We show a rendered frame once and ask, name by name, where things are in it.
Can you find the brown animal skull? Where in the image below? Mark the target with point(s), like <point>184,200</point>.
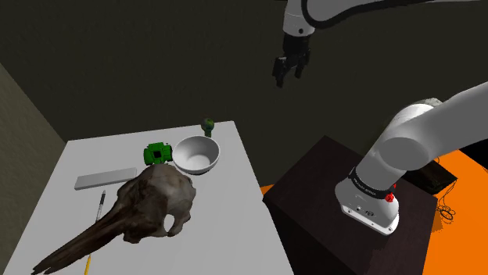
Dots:
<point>152,205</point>

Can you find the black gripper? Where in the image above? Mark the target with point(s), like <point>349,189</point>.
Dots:
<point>295,45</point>

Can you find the yellow and black pen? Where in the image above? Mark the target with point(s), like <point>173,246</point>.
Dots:
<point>100,207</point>

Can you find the grey flat bar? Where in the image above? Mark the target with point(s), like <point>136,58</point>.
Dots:
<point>105,178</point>

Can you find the white bowl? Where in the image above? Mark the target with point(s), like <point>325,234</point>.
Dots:
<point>196,154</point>

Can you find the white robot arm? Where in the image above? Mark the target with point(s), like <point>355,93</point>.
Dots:
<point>404,148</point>

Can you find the green round figure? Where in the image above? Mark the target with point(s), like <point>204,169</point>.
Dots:
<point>208,126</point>

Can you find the green toy vehicle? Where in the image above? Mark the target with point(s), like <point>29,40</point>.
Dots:
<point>157,153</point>

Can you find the dark robot stand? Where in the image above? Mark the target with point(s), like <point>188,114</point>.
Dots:
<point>316,213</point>

